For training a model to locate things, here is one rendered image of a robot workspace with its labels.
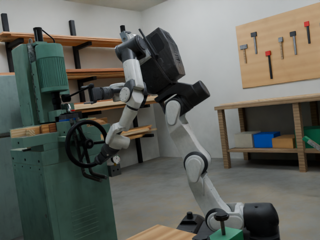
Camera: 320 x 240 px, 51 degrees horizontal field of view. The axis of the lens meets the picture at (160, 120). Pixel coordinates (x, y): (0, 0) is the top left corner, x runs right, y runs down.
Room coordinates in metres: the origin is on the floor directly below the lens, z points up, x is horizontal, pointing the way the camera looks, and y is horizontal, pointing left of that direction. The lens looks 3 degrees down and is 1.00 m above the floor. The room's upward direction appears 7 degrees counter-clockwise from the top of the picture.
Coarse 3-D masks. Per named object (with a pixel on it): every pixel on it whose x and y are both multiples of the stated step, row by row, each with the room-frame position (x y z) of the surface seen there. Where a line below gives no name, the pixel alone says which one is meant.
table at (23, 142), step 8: (88, 128) 2.20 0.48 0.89; (96, 128) 2.24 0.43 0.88; (104, 128) 2.28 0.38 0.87; (24, 136) 2.05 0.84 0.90; (32, 136) 1.96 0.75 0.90; (40, 136) 1.99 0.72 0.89; (48, 136) 2.02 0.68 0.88; (56, 136) 2.05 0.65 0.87; (64, 136) 2.02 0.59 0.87; (72, 136) 2.02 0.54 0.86; (88, 136) 2.09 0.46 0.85; (16, 144) 2.01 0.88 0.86; (24, 144) 1.92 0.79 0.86; (32, 144) 1.95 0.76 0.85; (40, 144) 1.98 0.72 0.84
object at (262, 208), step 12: (252, 204) 1.87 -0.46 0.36; (264, 204) 1.85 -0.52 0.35; (192, 216) 2.18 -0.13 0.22; (252, 216) 1.82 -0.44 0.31; (264, 216) 1.80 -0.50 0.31; (276, 216) 1.81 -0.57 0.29; (180, 228) 2.08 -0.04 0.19; (192, 228) 2.06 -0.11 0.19; (204, 228) 2.09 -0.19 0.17; (252, 228) 1.82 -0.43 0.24; (264, 228) 1.80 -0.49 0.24; (276, 228) 1.82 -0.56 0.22
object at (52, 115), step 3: (51, 111) 2.25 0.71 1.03; (54, 111) 2.21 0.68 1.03; (57, 111) 2.19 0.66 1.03; (60, 111) 2.21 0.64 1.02; (63, 111) 2.22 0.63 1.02; (48, 114) 2.29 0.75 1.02; (51, 114) 2.25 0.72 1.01; (54, 114) 2.22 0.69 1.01; (57, 114) 2.19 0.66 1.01; (51, 117) 2.25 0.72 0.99; (54, 117) 2.22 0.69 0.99; (51, 120) 2.26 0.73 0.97; (54, 120) 2.23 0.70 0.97
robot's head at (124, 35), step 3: (120, 33) 2.03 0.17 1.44; (123, 33) 2.03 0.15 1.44; (129, 33) 2.10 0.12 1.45; (120, 36) 2.04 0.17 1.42; (123, 36) 2.03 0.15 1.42; (126, 36) 2.02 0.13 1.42; (129, 36) 2.03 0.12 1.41; (123, 39) 2.03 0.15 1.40; (126, 39) 2.02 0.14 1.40; (129, 39) 2.03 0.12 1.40
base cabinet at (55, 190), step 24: (24, 168) 2.23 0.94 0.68; (48, 168) 2.00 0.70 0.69; (72, 168) 2.10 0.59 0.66; (96, 168) 2.21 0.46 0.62; (24, 192) 2.27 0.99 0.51; (48, 192) 1.99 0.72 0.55; (72, 192) 2.08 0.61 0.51; (96, 192) 2.19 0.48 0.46; (24, 216) 2.33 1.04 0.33; (48, 216) 2.00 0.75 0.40; (72, 216) 2.07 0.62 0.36; (96, 216) 2.18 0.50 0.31
